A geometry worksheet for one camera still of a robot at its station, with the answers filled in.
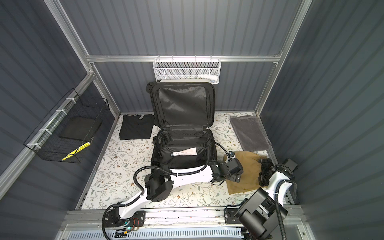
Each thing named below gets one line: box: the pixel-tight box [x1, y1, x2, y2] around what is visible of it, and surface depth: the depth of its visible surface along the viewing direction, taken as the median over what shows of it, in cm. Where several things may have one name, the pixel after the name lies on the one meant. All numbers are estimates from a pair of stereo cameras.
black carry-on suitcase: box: [145, 80, 217, 173], surface depth 93 cm
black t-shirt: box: [119, 114, 155, 141], surface depth 114 cm
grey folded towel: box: [230, 115, 272, 151], surface depth 106 cm
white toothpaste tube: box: [170, 147, 198, 157], surface depth 97 cm
